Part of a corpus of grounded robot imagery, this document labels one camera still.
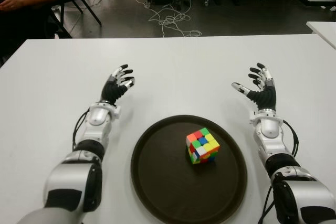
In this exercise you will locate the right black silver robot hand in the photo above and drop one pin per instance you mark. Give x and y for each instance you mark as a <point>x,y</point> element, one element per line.
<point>265,98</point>

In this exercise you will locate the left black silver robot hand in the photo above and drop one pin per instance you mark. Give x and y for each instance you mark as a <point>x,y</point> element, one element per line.
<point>113,91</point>

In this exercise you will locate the multicoloured Rubik's cube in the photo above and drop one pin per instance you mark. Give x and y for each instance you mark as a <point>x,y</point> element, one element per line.
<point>202,145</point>

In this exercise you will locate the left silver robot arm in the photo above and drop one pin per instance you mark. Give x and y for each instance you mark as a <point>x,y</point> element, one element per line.
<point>98,119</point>

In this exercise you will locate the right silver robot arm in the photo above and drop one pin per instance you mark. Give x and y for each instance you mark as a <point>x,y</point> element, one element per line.
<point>269,127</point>

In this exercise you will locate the dark brown round plate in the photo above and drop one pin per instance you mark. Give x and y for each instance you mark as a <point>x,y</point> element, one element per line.
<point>170,182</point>

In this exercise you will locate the white side table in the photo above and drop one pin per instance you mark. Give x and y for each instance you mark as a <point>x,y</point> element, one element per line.
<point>325,30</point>

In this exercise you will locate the small white floor scrap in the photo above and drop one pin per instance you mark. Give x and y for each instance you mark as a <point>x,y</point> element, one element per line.
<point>333,9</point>

